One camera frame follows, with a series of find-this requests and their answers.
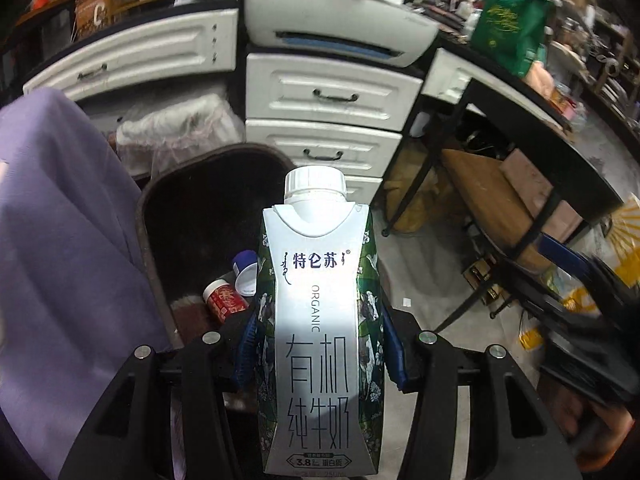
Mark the red paper cup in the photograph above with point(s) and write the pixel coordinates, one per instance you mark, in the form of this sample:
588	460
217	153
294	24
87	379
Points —
225	302

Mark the dark trash bin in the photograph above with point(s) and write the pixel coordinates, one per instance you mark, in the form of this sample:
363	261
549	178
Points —
200	220

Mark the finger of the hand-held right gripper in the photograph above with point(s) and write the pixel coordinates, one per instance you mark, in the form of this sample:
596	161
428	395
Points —
565	280

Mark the yellow brown sack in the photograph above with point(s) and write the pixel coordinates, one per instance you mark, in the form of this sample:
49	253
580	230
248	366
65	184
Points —
415	195

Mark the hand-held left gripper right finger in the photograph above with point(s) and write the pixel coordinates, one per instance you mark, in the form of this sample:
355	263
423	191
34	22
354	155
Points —
395	355

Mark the small white drawer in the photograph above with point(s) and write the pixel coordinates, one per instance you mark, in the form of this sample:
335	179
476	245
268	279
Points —
450	77

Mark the yellow plastic bag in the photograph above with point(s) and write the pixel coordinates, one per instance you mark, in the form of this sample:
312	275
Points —
625	260

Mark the translucent white plastic bag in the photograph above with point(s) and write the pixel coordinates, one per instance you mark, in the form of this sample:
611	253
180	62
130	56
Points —
180	127

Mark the wide white drawer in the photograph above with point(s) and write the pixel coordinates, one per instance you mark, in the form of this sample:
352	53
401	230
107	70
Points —
145	50

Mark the white printer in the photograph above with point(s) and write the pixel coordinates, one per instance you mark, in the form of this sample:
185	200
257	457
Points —
340	15

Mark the white green milk carton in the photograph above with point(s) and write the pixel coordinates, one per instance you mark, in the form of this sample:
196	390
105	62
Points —
320	285

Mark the white drawer cabinet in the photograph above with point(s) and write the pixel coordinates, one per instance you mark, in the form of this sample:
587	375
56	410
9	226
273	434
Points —
330	95

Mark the purple printed tablecloth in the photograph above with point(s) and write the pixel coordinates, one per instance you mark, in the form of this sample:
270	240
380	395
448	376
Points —
60	235

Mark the person's right hand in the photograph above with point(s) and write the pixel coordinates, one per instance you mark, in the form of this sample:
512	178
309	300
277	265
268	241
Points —
597	435

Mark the black desk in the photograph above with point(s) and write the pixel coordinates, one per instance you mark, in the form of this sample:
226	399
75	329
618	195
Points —
540	115

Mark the green tote bag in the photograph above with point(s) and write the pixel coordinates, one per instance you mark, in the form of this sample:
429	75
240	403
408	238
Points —
510	20

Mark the pink cardboard box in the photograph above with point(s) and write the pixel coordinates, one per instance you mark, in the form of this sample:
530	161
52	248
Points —
542	185

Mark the blue white yogurt cup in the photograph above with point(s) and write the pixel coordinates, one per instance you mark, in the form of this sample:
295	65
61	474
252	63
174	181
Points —
246	272

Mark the wooden chair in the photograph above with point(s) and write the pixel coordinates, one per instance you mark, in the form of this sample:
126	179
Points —
485	190

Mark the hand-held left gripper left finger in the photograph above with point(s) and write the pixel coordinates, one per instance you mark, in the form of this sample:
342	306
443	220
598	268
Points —
246	355

